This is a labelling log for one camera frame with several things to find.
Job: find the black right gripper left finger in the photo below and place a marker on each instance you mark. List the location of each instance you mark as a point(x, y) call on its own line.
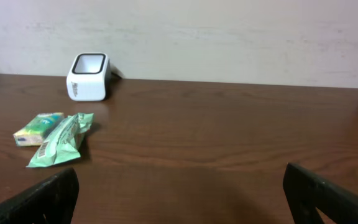
point(52, 200)

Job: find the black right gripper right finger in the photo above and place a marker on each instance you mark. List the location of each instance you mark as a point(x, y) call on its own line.
point(308, 193)

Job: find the mint green snack packet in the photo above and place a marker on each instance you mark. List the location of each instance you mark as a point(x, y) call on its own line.
point(63, 143)

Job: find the teal small tissue pack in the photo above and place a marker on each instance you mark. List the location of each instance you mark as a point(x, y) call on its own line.
point(36, 131)

